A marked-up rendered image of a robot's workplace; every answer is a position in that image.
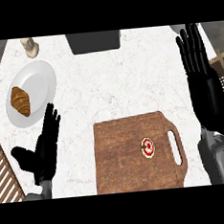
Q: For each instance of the brown wooden cutting board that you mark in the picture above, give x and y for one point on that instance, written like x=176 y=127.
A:
x=138 y=153

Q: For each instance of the dark grey appliance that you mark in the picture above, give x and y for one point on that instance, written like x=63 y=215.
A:
x=94 y=41

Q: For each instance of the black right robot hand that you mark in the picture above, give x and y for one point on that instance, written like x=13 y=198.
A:
x=204 y=86

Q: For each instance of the white plate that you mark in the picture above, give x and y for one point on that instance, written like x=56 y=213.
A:
x=32 y=93

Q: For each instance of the brown croissant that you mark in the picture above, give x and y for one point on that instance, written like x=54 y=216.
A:
x=20 y=101

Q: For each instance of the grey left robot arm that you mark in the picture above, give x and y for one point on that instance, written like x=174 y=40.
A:
x=40 y=190

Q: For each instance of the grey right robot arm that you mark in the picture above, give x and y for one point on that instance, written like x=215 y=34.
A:
x=219 y=159

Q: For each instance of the brown slatted wooden rack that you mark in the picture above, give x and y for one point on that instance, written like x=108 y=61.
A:
x=5 y=171

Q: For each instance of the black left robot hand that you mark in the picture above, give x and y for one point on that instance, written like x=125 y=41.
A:
x=45 y=148

